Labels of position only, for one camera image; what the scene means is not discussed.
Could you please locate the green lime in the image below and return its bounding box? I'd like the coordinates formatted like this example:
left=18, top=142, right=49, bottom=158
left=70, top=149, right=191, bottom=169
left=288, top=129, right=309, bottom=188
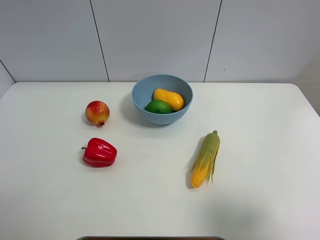
left=144, top=99, right=172, bottom=114

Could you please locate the yellow orange mango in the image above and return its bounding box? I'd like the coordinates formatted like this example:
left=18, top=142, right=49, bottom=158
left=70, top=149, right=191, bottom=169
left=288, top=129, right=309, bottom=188
left=153, top=88, right=185, bottom=112

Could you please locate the red yellow pomegranate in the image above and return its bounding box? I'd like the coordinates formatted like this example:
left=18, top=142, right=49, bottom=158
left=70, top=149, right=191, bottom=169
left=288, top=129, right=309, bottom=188
left=85, top=100, right=110, bottom=127

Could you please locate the blue plastic bowl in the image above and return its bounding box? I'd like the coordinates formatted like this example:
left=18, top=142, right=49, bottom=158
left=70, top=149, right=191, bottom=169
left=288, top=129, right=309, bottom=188
left=131, top=74, right=193, bottom=125

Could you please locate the corn cob with husk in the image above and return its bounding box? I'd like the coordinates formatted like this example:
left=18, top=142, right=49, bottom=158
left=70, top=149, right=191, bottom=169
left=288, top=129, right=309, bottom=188
left=190, top=130, right=221, bottom=188

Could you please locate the red bell pepper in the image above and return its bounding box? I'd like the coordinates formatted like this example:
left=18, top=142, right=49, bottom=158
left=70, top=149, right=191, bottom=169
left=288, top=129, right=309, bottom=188
left=81, top=137, right=118, bottom=168

